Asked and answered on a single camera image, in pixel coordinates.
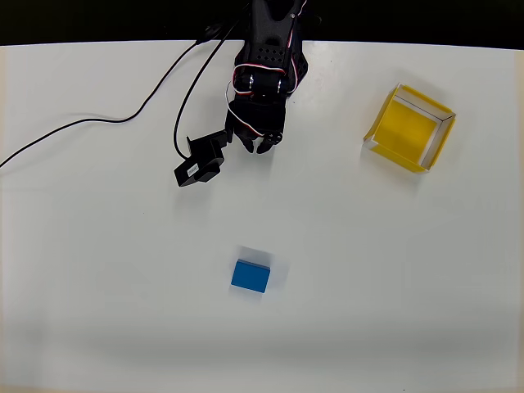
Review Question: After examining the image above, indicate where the blue block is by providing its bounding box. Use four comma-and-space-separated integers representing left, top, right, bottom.
229, 258, 272, 295

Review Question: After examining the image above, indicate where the yellow cardboard box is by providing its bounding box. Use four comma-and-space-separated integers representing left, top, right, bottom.
362, 82, 458, 174

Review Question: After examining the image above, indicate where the red white servo wire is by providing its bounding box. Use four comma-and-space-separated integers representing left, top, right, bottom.
225, 61, 288, 138

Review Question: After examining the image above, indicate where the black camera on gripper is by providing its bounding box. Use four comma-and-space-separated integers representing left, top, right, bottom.
173, 129, 229, 188

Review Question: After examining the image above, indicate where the black camera cable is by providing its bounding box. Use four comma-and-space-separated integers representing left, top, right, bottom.
0, 15, 251, 170

